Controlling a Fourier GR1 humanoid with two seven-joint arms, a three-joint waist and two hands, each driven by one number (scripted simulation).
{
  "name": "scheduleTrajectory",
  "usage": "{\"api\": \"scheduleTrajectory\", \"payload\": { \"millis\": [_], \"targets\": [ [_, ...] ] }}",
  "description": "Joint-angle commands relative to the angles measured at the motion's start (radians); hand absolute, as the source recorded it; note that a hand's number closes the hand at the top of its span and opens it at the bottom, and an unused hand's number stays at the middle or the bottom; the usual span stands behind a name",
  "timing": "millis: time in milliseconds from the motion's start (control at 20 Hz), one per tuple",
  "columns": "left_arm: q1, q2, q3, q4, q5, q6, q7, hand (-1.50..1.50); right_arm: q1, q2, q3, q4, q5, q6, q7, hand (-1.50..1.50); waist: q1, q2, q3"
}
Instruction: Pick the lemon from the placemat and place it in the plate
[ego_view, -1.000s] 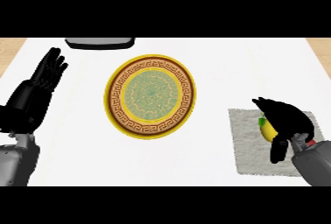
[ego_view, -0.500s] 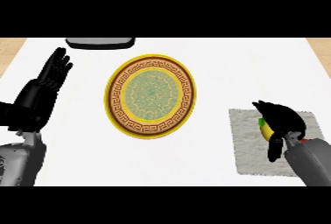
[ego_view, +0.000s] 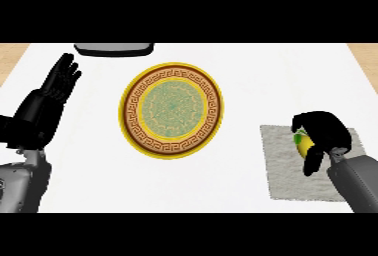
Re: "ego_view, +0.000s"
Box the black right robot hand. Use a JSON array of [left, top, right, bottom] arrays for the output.
[[289, 110, 354, 177]]

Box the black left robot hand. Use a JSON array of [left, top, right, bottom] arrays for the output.
[[0, 52, 84, 151]]

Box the yellow lemon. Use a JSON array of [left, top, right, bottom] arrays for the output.
[[292, 132, 316, 158]]

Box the grey placemat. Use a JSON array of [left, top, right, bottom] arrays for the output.
[[258, 124, 367, 202]]

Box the yellow patterned plate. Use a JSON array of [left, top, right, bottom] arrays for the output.
[[116, 61, 226, 160]]

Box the grey and black appliance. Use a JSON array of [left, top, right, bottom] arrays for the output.
[[72, 43, 155, 58]]

